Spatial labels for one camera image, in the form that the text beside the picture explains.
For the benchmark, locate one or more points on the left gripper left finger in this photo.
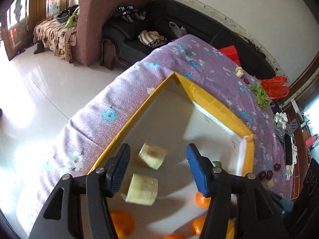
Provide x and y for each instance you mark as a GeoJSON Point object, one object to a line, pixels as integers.
{"type": "Point", "coordinates": [61, 214]}

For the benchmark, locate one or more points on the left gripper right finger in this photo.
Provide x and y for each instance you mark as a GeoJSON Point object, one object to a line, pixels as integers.
{"type": "Point", "coordinates": [240, 197]}

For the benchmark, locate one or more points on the dark red plum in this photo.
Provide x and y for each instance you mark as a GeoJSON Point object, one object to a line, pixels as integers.
{"type": "Point", "coordinates": [277, 167]}
{"type": "Point", "coordinates": [262, 175]}
{"type": "Point", "coordinates": [269, 174]}

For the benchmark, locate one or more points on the pale sugarcane chunk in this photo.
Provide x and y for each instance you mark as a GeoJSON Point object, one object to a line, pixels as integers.
{"type": "Point", "coordinates": [152, 155]}
{"type": "Point", "coordinates": [270, 184]}
{"type": "Point", "coordinates": [143, 190]}

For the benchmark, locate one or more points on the orange mandarin with leaf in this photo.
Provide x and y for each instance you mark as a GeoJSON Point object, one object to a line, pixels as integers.
{"type": "Point", "coordinates": [175, 236]}

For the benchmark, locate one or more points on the black smartphone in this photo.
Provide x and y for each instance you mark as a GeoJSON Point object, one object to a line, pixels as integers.
{"type": "Point", "coordinates": [288, 149]}

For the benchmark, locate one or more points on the yellow-edged white tray box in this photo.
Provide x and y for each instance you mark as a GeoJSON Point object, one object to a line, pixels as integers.
{"type": "Point", "coordinates": [178, 113]}

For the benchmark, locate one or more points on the grey slotted spatula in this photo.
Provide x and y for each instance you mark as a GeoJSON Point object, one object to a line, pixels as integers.
{"type": "Point", "coordinates": [293, 125]}

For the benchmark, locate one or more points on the white cloth gloves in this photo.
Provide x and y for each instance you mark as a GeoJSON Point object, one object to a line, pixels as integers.
{"type": "Point", "coordinates": [281, 120]}

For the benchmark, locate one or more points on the green lettuce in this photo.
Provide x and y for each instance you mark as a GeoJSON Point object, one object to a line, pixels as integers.
{"type": "Point", "coordinates": [261, 96]}

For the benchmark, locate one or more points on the red plastic bag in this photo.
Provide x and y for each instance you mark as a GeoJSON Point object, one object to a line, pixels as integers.
{"type": "Point", "coordinates": [275, 88]}

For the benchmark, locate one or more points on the purple floral tablecloth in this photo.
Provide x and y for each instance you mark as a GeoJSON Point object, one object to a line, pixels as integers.
{"type": "Point", "coordinates": [87, 134]}

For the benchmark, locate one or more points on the small pale food piece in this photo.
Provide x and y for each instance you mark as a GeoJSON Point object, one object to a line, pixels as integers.
{"type": "Point", "coordinates": [239, 72]}

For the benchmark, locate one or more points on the red box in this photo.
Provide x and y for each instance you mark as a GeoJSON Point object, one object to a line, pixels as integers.
{"type": "Point", "coordinates": [231, 53]}

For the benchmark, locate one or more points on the patterned blanket bench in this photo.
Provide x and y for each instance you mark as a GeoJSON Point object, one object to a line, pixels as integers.
{"type": "Point", "coordinates": [56, 37]}

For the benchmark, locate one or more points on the striped cloth on sofa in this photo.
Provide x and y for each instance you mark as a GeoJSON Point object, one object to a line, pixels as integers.
{"type": "Point", "coordinates": [151, 39]}

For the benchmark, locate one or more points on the maroon armchair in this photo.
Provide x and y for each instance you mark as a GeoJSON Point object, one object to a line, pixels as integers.
{"type": "Point", "coordinates": [93, 14]}

